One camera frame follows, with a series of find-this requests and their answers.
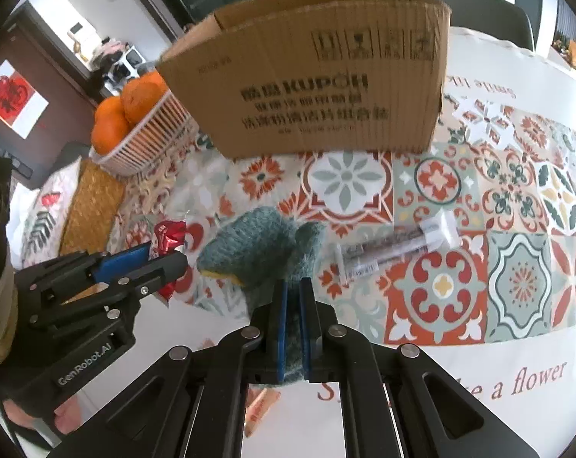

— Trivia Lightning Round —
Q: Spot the orange biscuit packet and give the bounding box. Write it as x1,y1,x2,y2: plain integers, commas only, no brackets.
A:
243,387,281,437

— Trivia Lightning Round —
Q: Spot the red candy wrapper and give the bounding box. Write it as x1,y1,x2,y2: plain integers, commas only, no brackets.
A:
150,220,189,304

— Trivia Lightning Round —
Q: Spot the green knitted plush toy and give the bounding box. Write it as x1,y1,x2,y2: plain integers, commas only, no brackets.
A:
197,207,325,385

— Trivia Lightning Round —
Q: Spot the person's left hand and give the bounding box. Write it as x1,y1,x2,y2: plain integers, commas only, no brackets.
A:
1,390,84,440

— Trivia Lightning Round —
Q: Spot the floral patterned cloth cover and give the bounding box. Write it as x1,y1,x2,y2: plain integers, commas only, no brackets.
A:
21,156,82,268

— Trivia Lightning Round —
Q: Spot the clear wrapped pen packet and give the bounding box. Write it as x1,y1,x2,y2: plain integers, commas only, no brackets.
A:
335,211,460,283

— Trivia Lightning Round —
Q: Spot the orange left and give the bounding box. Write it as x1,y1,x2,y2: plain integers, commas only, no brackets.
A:
92,112,130,155

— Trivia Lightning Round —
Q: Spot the orange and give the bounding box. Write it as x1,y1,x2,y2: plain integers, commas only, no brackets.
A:
121,77,168,126
95,96,124,122
92,112,130,155
141,70,167,90

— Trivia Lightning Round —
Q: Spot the orange right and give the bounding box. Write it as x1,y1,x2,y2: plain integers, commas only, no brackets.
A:
95,96,124,122

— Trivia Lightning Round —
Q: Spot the white fruit basket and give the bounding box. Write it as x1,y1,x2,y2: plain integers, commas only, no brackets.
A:
89,90,193,177

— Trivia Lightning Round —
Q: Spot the patterned tile table runner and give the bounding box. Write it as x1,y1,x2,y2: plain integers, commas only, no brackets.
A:
108,96,576,345

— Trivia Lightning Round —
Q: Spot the red fu poster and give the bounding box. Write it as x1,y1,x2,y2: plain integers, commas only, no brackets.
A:
0,60,49,140

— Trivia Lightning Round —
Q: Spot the orange front centre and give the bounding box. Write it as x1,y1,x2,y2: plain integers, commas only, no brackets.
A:
121,77,168,126

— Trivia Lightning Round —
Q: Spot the white shoe rack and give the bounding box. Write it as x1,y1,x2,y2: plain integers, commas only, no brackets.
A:
101,45,144,88

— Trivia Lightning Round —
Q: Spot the orange top back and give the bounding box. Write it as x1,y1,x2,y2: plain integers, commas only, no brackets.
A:
141,70,167,90

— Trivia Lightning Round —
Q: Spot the brown entrance door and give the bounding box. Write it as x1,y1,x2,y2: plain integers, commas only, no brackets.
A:
0,2,104,189

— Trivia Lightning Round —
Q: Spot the brown cardboard box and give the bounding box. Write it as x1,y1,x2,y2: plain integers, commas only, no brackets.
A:
158,0,451,158

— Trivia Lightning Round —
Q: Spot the dark chair right back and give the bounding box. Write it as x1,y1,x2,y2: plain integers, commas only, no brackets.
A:
442,0,534,51

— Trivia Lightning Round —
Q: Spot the wall intercom panel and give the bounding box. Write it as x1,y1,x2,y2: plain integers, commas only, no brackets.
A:
70,23,83,34

